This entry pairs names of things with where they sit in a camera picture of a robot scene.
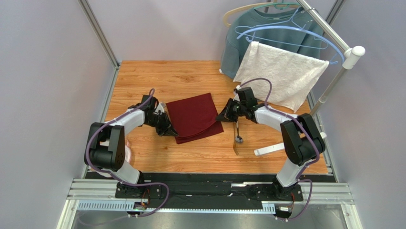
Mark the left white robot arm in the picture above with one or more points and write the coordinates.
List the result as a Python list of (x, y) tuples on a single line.
[(105, 149)]

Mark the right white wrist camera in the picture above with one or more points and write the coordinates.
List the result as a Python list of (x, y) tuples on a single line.
[(235, 91)]

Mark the light blue clothes hanger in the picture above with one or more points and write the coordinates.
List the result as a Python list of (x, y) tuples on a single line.
[(295, 31)]

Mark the silver metal spoon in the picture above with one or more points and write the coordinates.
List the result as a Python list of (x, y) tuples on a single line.
[(238, 138)]

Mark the aluminium frame rail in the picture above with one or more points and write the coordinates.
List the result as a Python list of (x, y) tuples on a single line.
[(86, 7)]

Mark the teal sweatshirt on hanger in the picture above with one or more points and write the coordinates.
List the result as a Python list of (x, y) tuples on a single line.
[(233, 53)]

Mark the beige wooden hanger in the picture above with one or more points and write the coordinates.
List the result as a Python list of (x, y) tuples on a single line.
[(243, 8)]

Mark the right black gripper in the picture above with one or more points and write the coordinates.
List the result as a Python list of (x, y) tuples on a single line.
[(232, 109)]

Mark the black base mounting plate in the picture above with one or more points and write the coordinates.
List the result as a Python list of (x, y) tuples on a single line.
[(209, 191)]

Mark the white towel on hanger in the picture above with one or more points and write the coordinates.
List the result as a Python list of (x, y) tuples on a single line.
[(281, 77)]

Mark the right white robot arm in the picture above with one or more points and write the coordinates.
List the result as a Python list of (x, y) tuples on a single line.
[(303, 143)]

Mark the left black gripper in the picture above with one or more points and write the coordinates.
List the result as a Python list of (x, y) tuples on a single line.
[(170, 131)]

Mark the dark red cloth napkin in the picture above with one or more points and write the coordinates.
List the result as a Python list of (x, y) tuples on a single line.
[(194, 118)]

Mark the white mesh bag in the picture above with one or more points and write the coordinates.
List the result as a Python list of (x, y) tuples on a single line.
[(128, 155)]

